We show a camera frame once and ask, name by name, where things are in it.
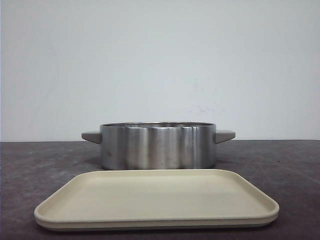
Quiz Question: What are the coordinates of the cream rectangular plastic tray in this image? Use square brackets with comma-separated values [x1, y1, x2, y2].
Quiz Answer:
[34, 169, 280, 231]

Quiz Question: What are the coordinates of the stainless steel steamer pot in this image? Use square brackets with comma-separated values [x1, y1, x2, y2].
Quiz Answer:
[81, 122, 236, 170]

